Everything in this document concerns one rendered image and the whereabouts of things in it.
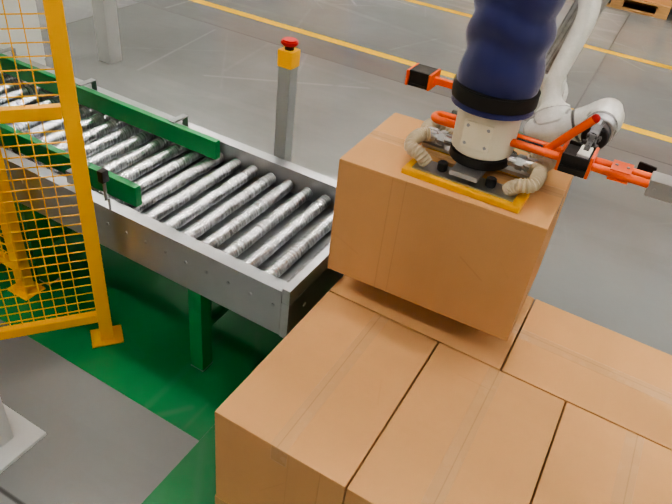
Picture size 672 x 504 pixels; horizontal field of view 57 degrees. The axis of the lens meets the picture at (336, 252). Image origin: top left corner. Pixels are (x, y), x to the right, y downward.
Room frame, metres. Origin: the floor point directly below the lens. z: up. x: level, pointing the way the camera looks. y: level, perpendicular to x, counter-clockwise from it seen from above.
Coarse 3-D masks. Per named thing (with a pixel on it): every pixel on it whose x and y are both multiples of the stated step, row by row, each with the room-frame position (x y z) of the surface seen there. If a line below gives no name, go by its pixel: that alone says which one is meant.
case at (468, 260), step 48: (384, 144) 1.68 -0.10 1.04; (336, 192) 1.56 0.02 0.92; (384, 192) 1.50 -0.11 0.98; (432, 192) 1.45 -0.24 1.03; (336, 240) 1.55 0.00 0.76; (384, 240) 1.49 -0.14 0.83; (432, 240) 1.44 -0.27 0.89; (480, 240) 1.39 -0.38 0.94; (528, 240) 1.34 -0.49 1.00; (384, 288) 1.48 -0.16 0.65; (432, 288) 1.42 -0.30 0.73; (480, 288) 1.37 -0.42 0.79; (528, 288) 1.44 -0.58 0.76
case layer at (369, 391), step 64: (320, 320) 1.41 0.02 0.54; (384, 320) 1.45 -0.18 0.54; (448, 320) 1.49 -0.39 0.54; (576, 320) 1.58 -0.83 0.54; (256, 384) 1.13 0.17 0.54; (320, 384) 1.16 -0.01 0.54; (384, 384) 1.19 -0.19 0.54; (448, 384) 1.22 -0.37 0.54; (512, 384) 1.26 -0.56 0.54; (576, 384) 1.29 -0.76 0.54; (640, 384) 1.33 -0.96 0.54; (256, 448) 0.96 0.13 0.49; (320, 448) 0.95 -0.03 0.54; (384, 448) 0.98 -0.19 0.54; (448, 448) 1.00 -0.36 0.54; (512, 448) 1.03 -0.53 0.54; (576, 448) 1.06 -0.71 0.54; (640, 448) 1.09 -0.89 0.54
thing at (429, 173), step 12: (408, 168) 1.52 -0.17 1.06; (420, 168) 1.52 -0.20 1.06; (432, 168) 1.53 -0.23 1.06; (444, 168) 1.51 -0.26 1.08; (432, 180) 1.48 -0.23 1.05; (444, 180) 1.48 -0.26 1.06; (456, 180) 1.48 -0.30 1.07; (480, 180) 1.49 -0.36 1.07; (492, 180) 1.46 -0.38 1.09; (468, 192) 1.44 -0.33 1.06; (480, 192) 1.44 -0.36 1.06; (492, 192) 1.44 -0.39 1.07; (492, 204) 1.41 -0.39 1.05; (504, 204) 1.40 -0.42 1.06; (516, 204) 1.40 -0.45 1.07
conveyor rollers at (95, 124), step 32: (0, 96) 2.59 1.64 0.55; (32, 128) 2.34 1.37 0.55; (64, 128) 2.38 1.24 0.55; (96, 128) 2.42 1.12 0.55; (128, 128) 2.46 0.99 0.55; (32, 160) 2.10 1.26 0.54; (96, 160) 2.17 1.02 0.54; (128, 160) 2.21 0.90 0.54; (160, 160) 2.25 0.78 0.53; (192, 160) 2.30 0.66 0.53; (160, 192) 2.00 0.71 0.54; (192, 192) 2.03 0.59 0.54; (224, 192) 2.07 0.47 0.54; (256, 192) 2.11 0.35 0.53; (288, 192) 2.16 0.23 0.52; (192, 224) 1.82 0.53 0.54; (224, 224) 1.85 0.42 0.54; (256, 224) 1.87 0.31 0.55; (288, 224) 1.89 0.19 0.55; (320, 224) 1.92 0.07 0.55; (256, 256) 1.68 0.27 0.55; (288, 256) 1.70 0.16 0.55
